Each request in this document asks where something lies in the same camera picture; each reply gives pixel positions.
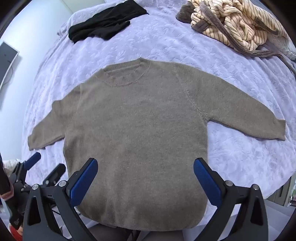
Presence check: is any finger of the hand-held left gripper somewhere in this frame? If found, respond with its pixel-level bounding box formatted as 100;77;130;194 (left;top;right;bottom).
42;163;66;186
11;152;41;180

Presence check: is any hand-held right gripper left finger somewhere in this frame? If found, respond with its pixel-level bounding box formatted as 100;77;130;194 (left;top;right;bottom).
23;158;99;241

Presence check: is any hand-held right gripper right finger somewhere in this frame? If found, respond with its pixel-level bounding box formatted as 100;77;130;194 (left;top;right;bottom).
193;158;270;241

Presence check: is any olive brown knit sweater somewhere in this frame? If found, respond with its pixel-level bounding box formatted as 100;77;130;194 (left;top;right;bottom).
27;57;287;232

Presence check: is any lavender embossed bed blanket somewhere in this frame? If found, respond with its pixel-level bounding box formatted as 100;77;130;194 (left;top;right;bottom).
21;0;296;204

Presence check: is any black cloth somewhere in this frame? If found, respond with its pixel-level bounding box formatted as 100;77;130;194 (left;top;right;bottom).
68;0;148;44

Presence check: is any white patterned pillow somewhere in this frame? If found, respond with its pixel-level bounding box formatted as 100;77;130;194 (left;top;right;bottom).
266;28;296;61

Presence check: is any cream striped fleece garment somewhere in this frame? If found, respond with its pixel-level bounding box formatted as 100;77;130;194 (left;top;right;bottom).
176;0;296;67

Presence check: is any wall-mounted dark screen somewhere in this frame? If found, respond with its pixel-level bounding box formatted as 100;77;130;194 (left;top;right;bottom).
0;41;19;92

